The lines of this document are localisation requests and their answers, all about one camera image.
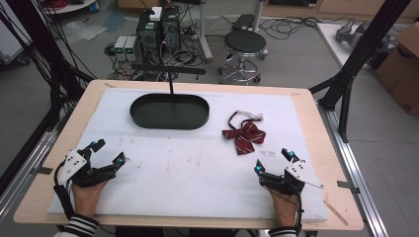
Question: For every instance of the white box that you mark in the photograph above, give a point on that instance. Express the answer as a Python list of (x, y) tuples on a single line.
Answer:
[(155, 14)]

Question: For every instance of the black flat device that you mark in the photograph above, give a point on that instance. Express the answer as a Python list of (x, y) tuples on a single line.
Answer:
[(243, 21)]

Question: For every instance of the white platform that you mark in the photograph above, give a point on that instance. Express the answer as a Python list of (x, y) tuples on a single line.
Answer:
[(336, 42)]

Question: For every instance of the black white striped sleeve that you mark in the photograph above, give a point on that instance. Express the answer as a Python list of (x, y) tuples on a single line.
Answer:
[(282, 232), (80, 226)]

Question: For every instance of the aluminium rail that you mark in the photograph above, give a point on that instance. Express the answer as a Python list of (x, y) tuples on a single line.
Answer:
[(352, 171), (29, 164)]

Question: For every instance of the grey machine part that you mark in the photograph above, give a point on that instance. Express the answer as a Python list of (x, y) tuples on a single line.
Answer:
[(351, 31)]

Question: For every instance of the white foam mat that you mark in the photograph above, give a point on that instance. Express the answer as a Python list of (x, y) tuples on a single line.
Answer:
[(184, 174)]

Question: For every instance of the dark red striped bow tie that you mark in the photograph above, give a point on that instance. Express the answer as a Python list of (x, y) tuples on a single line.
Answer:
[(245, 135)]

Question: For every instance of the black computer tower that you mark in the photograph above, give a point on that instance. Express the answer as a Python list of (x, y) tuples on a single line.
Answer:
[(148, 31), (170, 28)]

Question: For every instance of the black round stool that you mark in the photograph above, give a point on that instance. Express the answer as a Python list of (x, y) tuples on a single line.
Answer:
[(244, 42)]

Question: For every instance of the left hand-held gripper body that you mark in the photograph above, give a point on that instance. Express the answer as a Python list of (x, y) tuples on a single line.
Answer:
[(74, 164)]

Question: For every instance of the white round table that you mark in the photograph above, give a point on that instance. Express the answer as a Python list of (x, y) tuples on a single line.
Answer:
[(70, 7)]

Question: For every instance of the grey power supply unit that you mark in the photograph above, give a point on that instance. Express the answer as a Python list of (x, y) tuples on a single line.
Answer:
[(120, 47), (132, 48)]

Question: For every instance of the person's right hand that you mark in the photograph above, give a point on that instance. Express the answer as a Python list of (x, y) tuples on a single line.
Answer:
[(283, 207)]

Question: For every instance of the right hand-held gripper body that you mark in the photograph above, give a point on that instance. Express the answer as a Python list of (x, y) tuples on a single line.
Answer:
[(298, 173)]

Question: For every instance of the black T-shaped stand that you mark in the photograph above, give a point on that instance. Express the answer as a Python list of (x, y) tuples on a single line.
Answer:
[(169, 70)]

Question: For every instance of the white stand leg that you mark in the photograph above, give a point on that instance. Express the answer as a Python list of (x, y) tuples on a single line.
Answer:
[(205, 36)]

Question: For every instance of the black tape piece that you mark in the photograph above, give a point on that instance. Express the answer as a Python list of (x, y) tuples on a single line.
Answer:
[(44, 170), (347, 186)]

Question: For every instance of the light wooden table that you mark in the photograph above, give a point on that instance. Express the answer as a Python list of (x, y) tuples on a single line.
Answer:
[(329, 148)]

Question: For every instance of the brown cardboard box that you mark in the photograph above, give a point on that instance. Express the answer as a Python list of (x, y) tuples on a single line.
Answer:
[(400, 72)]

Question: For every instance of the black oval tray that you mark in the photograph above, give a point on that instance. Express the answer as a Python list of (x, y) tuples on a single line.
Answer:
[(169, 112)]

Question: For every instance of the thin wooden stick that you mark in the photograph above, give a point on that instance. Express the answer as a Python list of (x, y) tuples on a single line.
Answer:
[(336, 213)]

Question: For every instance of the person's left hand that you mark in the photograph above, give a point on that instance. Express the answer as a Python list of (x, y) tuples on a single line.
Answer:
[(86, 199)]

